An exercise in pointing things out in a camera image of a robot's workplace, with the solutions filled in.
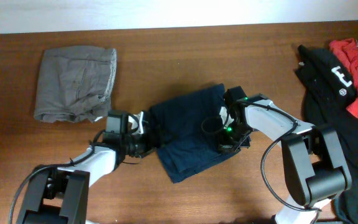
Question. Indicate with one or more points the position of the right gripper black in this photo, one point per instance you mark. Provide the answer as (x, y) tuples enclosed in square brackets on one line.
[(226, 145)]

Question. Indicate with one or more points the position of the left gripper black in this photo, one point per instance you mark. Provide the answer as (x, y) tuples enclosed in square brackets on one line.
[(150, 142)]

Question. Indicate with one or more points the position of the navy blue garment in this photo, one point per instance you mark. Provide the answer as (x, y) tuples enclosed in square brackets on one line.
[(183, 147)]

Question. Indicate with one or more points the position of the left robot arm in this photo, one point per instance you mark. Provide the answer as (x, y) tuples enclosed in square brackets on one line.
[(58, 193)]

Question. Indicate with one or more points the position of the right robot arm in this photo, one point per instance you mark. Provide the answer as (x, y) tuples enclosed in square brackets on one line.
[(315, 168)]

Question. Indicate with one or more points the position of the folded grey trousers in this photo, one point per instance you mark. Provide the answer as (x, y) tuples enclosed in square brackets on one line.
[(75, 83)]

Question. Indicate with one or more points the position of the black garment with white letter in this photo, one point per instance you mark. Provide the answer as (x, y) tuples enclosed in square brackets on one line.
[(329, 91)]

